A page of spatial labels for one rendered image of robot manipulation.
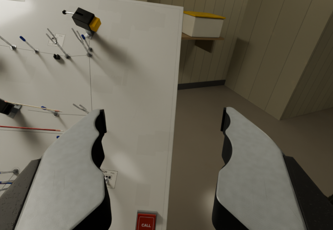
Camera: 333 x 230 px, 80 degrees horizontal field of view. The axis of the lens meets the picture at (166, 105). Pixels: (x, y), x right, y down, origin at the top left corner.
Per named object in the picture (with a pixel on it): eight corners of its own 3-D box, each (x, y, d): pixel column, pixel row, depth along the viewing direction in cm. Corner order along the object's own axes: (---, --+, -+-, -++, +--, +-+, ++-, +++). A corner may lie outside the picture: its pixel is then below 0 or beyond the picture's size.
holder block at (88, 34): (73, 18, 71) (62, -1, 63) (101, 30, 71) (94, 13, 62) (66, 28, 70) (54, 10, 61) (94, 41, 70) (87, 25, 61)
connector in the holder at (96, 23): (96, 21, 65) (94, 16, 63) (101, 23, 65) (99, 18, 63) (90, 29, 64) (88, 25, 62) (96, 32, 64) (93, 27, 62)
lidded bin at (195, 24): (204, 31, 333) (208, 12, 318) (221, 38, 299) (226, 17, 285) (176, 30, 310) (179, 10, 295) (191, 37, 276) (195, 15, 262)
